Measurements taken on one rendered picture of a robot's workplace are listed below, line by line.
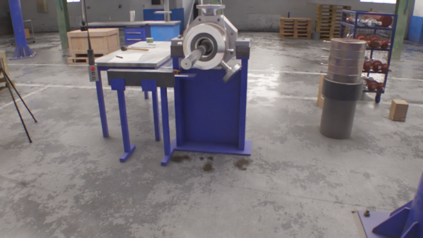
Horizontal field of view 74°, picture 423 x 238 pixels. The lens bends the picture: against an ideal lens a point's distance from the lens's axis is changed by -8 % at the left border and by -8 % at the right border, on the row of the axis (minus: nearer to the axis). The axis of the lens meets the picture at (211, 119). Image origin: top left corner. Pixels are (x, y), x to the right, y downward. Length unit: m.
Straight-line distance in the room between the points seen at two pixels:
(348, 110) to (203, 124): 1.58
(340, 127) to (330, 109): 0.23
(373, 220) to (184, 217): 1.36
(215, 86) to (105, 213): 1.56
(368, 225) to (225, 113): 1.66
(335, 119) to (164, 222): 2.19
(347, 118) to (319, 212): 1.44
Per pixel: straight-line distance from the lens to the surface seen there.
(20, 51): 10.15
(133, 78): 2.80
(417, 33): 14.38
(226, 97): 3.05
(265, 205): 2.43
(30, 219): 2.61
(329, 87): 3.46
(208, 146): 3.19
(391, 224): 2.30
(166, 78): 2.70
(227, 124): 3.15
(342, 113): 3.54
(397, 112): 4.53
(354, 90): 3.46
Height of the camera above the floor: 1.48
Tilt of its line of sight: 22 degrees down
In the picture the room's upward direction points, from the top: straight up
